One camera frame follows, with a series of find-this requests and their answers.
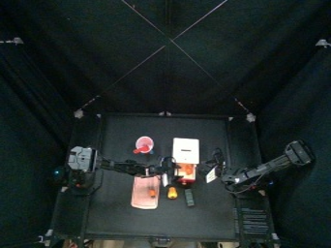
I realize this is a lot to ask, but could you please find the orange toy carrot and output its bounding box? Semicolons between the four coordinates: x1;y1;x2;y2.
167;186;180;201

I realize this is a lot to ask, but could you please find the white paper tag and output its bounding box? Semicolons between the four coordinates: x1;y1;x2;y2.
206;170;219;184

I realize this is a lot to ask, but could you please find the white toy knife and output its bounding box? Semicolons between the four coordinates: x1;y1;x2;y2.
160;172;171;188

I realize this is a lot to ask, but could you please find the white rectangular box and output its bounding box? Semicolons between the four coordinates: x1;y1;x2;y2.
172;137;202;165

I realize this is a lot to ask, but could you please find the dark grey rectangular block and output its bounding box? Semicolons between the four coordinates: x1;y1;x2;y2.
184;188;195;207

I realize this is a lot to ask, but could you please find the pink plastic cup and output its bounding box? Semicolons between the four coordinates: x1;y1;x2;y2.
135;136;155;154

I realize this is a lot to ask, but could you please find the pink cutting board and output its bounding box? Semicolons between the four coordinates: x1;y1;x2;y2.
129;175;161;210

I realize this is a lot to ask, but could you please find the white printed label sticker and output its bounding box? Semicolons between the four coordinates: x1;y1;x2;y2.
239;207;270;235

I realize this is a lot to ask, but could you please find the thin diagonal brace wire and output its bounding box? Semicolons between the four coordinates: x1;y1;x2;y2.
79;0;230;110
120;0;251;114

